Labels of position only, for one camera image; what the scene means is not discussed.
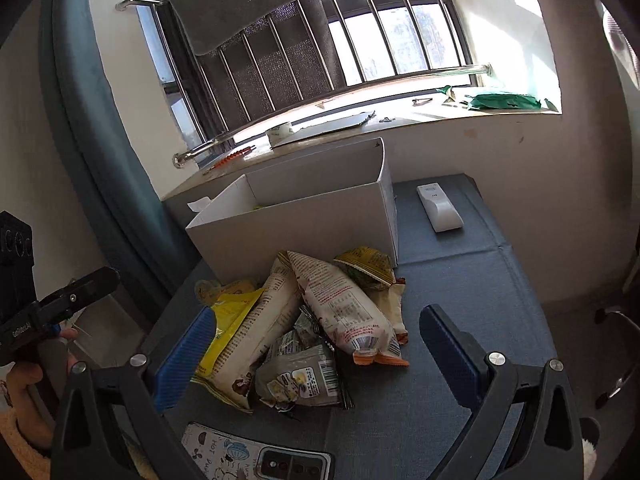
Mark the stone window sill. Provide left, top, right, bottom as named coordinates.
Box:
left=160, top=105, right=563, bottom=201

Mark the cream snack packet brown print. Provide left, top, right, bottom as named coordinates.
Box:
left=192, top=255, right=303, bottom=413

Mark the white cardboard box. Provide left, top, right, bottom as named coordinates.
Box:
left=185, top=137, right=399, bottom=286

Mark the teal curtain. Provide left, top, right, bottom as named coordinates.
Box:
left=40, top=0, right=186, bottom=321

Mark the dark grey snack packet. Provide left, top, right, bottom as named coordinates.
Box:
left=270, top=305, right=333, bottom=361

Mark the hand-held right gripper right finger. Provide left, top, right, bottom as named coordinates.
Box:
left=419, top=304, right=586, bottom=480

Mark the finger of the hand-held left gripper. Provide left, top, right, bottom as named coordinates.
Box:
left=37, top=266, right=121, bottom=333

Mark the grey cloth on railing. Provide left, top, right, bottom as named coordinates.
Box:
left=167, top=0, right=348, bottom=133

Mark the phone with cartoon case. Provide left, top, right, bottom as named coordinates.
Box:
left=181, top=422, right=334, bottom=480

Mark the green plastic bag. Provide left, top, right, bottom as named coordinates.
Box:
left=435, top=85, right=543, bottom=111

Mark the orange spiral cord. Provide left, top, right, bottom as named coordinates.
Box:
left=205, top=145, right=258, bottom=171

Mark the metal chair base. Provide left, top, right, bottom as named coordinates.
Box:
left=592, top=305, right=640, bottom=411

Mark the yellow green printed snack packet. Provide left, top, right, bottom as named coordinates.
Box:
left=332, top=246, right=397, bottom=291

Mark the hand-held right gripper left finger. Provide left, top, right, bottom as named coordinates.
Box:
left=50, top=306, right=216, bottom=480

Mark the person's left hand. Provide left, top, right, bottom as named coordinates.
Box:
left=7, top=327, right=81, bottom=409

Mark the flat cardboard sheet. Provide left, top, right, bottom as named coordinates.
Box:
left=270, top=111, right=376, bottom=150

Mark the grey green snack packet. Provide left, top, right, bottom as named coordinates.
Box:
left=254, top=344, right=353, bottom=413

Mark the white snack packet red print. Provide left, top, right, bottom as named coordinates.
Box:
left=286, top=250, right=410, bottom=367

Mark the white remote control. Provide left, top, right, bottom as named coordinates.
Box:
left=416, top=183, right=464, bottom=233

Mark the steel window guard rail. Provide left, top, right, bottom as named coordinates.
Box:
left=116, top=0, right=493, bottom=168

